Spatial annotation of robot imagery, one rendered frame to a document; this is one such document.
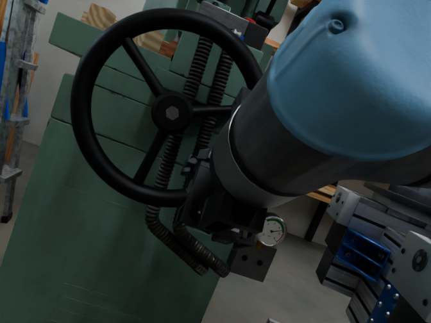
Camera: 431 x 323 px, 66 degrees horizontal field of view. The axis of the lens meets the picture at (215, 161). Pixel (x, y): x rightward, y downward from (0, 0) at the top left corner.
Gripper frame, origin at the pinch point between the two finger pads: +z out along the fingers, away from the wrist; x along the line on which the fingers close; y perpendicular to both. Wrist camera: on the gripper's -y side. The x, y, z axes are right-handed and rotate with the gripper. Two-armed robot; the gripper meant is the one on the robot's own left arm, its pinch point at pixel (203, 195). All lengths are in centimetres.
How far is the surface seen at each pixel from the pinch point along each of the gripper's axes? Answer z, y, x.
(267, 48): 30, -58, 10
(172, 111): -1.2, -9.6, -7.9
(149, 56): 12.3, -26.1, -15.9
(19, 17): 78, -66, -77
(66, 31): 13.2, -24.6, -31.5
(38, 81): 244, -121, -130
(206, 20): -6.9, -21.8, -8.0
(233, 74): 3.2, -22.9, -0.7
